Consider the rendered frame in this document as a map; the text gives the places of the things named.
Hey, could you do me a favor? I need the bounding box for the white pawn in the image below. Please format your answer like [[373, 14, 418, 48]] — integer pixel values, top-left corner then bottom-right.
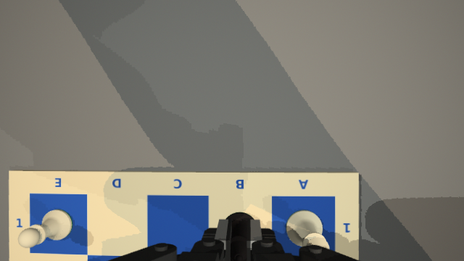
[[18, 210, 73, 248]]

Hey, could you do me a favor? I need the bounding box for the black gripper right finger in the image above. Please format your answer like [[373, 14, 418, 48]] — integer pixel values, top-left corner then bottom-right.
[[247, 220, 359, 261]]

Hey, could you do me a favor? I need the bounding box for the blue and cream chessboard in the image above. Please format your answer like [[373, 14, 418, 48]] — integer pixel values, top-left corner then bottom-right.
[[9, 170, 359, 261]]

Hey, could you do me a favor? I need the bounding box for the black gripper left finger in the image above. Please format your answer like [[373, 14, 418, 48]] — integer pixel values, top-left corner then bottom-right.
[[108, 219, 232, 261]]

